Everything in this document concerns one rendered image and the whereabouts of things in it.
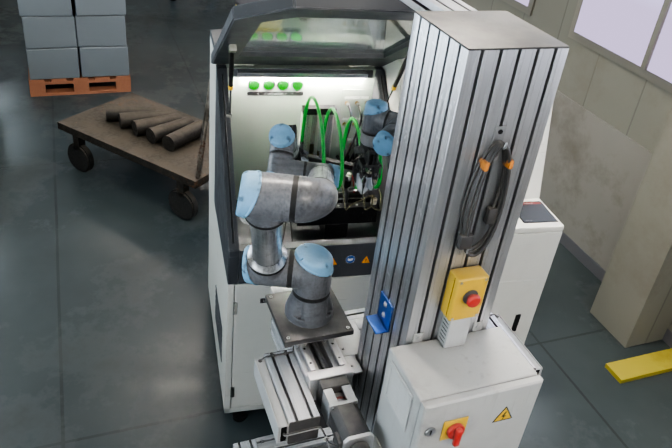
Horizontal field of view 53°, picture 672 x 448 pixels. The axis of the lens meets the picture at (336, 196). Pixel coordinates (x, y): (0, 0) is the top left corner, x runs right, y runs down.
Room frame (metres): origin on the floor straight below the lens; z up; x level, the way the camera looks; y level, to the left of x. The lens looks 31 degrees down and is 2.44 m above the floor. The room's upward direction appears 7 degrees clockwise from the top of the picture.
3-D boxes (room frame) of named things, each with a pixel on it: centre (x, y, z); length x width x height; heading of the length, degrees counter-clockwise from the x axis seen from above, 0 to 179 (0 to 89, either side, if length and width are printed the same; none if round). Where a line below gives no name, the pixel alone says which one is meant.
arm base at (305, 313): (1.60, 0.04, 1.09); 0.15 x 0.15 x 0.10
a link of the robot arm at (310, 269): (1.59, 0.05, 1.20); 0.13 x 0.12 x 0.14; 92
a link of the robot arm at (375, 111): (2.06, -0.10, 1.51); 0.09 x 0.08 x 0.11; 69
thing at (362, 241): (2.10, 0.04, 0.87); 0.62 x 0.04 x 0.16; 107
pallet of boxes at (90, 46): (5.69, 2.50, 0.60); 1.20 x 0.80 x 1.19; 25
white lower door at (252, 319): (2.08, 0.04, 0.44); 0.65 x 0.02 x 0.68; 107
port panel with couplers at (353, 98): (2.65, -0.04, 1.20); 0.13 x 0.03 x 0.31; 107
